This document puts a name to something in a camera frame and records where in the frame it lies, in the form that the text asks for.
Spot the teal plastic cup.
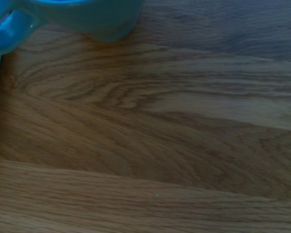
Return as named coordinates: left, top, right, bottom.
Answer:
left=0, top=0, right=142, bottom=54

